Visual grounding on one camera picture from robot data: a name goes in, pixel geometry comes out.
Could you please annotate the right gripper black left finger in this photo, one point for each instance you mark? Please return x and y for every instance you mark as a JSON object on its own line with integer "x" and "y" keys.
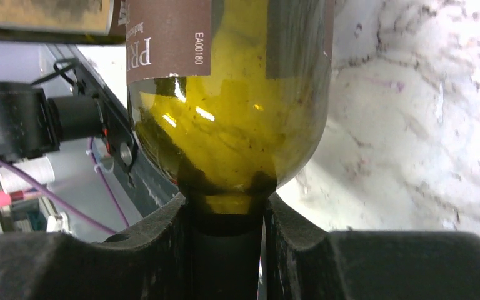
{"x": 148, "y": 260}

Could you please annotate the green wine bottle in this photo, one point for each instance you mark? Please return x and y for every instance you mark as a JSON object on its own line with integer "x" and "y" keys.
{"x": 92, "y": 22}
{"x": 229, "y": 100}

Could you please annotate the black metal base rail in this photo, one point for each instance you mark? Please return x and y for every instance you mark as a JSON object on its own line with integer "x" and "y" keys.
{"x": 143, "y": 183}

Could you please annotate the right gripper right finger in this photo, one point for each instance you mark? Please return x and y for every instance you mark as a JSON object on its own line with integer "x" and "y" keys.
{"x": 307, "y": 262}

